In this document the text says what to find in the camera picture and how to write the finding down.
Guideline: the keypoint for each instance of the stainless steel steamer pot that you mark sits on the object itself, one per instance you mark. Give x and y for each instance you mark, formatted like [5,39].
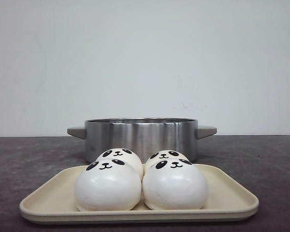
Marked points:
[143,136]

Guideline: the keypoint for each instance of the cream rectangular plastic tray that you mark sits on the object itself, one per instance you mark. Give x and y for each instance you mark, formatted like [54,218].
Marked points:
[54,203]

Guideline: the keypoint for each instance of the panda bun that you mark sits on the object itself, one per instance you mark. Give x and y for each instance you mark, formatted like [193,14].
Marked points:
[162,155]
[125,155]
[109,184]
[175,184]

